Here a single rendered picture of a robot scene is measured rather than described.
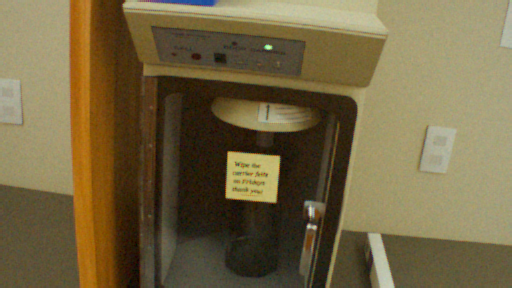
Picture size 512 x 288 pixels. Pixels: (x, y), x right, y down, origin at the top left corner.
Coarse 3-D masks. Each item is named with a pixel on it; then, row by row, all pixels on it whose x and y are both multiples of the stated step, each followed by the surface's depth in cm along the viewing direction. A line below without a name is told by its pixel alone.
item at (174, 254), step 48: (192, 96) 80; (240, 96) 79; (288, 96) 79; (336, 96) 78; (192, 144) 83; (240, 144) 82; (288, 144) 82; (336, 144) 81; (192, 192) 86; (288, 192) 85; (336, 192) 84; (192, 240) 89; (240, 240) 88; (288, 240) 88
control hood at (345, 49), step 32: (128, 0) 66; (224, 0) 72; (256, 0) 74; (224, 32) 68; (256, 32) 67; (288, 32) 66; (320, 32) 65; (352, 32) 65; (384, 32) 64; (192, 64) 76; (320, 64) 72; (352, 64) 71
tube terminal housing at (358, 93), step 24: (264, 0) 75; (288, 0) 75; (312, 0) 75; (336, 0) 74; (360, 0) 74; (144, 72) 80; (168, 72) 80; (192, 72) 80; (216, 72) 80; (240, 72) 79; (360, 96) 79; (360, 120) 81; (336, 240) 89
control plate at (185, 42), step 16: (160, 32) 69; (176, 32) 69; (192, 32) 69; (208, 32) 68; (160, 48) 73; (176, 48) 73; (192, 48) 72; (208, 48) 72; (224, 48) 71; (240, 48) 71; (256, 48) 70; (272, 48) 70; (288, 48) 69; (304, 48) 69; (208, 64) 76; (224, 64) 75; (240, 64) 75; (256, 64) 74; (272, 64) 74; (288, 64) 73
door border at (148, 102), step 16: (144, 96) 81; (144, 112) 82; (144, 128) 83; (144, 144) 84; (144, 160) 85; (144, 176) 86; (144, 192) 87; (144, 208) 88; (144, 224) 89; (144, 240) 90; (144, 256) 91; (144, 272) 93
